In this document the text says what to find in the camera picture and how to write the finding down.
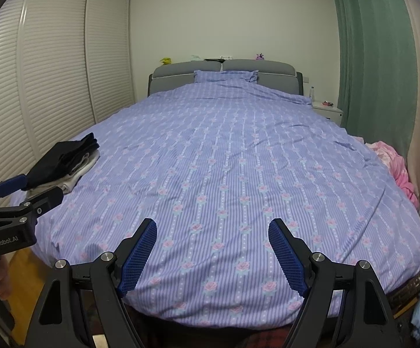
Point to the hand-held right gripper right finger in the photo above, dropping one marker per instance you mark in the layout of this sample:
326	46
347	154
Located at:
287	257

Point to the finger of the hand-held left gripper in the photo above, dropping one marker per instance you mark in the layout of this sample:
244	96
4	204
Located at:
43	201
10	185

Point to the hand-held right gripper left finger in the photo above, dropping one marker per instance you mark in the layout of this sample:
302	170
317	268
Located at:
139	257

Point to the black pants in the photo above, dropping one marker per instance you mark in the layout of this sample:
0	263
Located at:
61	156

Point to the person's left hand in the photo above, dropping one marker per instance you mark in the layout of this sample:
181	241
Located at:
4	275

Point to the cream folded garment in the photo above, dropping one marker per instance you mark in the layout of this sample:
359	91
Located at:
74	179

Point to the dark plaid rug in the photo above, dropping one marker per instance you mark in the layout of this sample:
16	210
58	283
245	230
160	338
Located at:
268	340

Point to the purple floral duvet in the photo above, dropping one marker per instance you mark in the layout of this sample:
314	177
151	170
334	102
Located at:
231	152

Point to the brown wicker basket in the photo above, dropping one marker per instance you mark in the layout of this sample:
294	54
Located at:
412	286

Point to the pink crumpled cloth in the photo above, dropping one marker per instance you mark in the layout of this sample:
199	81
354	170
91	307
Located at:
398	166

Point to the white nightstand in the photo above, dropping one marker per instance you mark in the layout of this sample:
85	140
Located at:
327	110

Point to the clear plastic bottle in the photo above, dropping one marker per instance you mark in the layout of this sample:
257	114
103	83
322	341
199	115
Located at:
312	94

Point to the yellow plush toy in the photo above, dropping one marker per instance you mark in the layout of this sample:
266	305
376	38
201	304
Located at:
165	61

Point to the purple floral pillow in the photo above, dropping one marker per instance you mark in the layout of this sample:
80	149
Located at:
224	76

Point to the grey padded headboard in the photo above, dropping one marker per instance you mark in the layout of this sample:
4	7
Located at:
184	68

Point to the pink plush toy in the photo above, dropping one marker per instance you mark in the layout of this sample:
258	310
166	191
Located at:
260	56

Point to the black flat item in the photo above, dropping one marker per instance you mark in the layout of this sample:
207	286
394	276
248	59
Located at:
213	59

